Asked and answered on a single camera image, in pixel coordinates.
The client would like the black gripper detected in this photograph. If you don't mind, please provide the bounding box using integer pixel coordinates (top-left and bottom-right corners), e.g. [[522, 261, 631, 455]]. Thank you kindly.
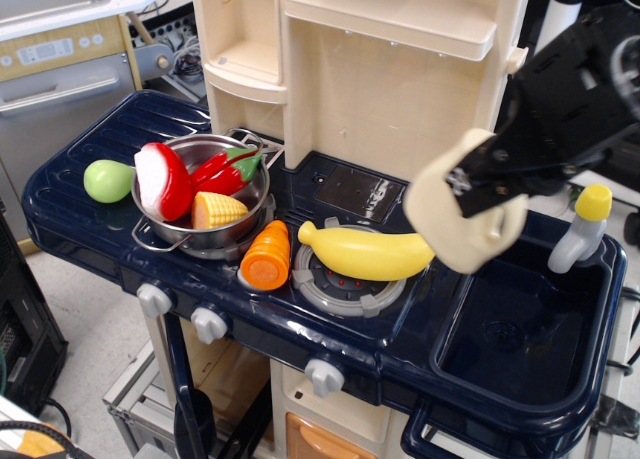
[[446, 93, 630, 218]]

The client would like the cream toy detergent bottle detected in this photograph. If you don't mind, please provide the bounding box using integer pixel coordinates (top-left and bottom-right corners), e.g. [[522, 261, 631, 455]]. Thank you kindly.
[[403, 128, 528, 274]]

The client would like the navy toy sink basin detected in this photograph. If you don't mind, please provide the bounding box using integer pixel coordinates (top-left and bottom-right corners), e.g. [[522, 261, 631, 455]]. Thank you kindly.
[[430, 236, 625, 417]]

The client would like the grey yellow toy faucet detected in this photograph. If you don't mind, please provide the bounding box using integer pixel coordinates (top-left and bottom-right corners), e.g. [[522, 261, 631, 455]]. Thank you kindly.
[[547, 184, 613, 274]]

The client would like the yellow toy banana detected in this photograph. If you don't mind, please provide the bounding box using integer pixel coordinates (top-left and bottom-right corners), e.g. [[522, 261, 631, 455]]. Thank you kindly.
[[298, 221, 435, 282]]

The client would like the cream toy kitchen hutch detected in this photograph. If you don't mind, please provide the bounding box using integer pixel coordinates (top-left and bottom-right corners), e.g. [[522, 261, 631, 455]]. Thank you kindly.
[[193, 0, 528, 180]]

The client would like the navy toy kitchen counter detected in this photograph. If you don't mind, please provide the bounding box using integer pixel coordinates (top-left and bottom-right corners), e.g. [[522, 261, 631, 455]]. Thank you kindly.
[[23, 91, 627, 458]]

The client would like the grey right stove burner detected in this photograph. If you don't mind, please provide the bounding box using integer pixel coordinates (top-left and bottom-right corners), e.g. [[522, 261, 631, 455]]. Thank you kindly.
[[291, 243, 408, 319]]

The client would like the orange toy carrot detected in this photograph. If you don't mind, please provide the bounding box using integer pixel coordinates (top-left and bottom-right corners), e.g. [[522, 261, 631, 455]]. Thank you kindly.
[[240, 220, 291, 290]]

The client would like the grey right stove knob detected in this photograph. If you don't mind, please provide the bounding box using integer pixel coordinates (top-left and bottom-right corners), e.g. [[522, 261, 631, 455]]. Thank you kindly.
[[304, 359, 345, 398]]

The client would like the grey stove knob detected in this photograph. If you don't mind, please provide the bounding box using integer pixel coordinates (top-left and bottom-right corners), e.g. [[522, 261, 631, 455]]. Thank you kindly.
[[191, 307, 228, 344], [304, 359, 345, 398], [136, 283, 173, 319]]

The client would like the red toy chili pepper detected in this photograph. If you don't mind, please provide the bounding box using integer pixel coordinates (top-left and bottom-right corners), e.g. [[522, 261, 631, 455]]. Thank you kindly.
[[190, 147, 262, 196]]

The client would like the yellow toy corn piece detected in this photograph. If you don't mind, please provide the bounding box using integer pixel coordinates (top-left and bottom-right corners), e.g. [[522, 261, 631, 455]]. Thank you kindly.
[[191, 192, 249, 230]]

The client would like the cream toy oven front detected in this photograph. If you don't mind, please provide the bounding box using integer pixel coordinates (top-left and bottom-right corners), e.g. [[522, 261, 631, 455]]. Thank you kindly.
[[270, 360, 408, 458]]

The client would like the grey middle stove knob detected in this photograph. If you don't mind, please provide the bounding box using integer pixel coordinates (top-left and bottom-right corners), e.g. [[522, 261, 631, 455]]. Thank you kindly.
[[191, 307, 228, 344]]

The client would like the red white toy apple half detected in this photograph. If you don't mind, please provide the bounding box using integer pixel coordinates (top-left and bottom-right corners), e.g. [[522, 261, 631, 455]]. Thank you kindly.
[[134, 142, 193, 222]]

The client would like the steel toy pot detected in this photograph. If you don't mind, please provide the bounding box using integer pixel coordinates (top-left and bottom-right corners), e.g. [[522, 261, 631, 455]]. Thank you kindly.
[[131, 128, 282, 259]]

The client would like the grey left stove knob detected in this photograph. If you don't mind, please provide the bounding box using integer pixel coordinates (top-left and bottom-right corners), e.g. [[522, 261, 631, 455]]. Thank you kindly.
[[136, 283, 173, 319]]

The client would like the green toy pear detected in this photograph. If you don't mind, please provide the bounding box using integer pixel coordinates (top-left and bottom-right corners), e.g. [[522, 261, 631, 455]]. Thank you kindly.
[[83, 159, 134, 204]]

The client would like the navy hanging toy ladle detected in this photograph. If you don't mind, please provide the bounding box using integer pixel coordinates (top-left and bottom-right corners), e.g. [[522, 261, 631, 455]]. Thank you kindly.
[[164, 313, 216, 458]]

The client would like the grey toy dishwasher unit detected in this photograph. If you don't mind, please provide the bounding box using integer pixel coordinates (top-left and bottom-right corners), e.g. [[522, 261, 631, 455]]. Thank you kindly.
[[1, 0, 155, 242]]

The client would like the black computer case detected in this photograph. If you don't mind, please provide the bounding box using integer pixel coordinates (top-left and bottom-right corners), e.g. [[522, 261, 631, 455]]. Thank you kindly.
[[1, 220, 68, 415]]

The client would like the aluminium frame cart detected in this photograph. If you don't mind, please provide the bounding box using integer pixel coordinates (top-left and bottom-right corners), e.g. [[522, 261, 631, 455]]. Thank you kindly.
[[103, 340, 177, 458]]

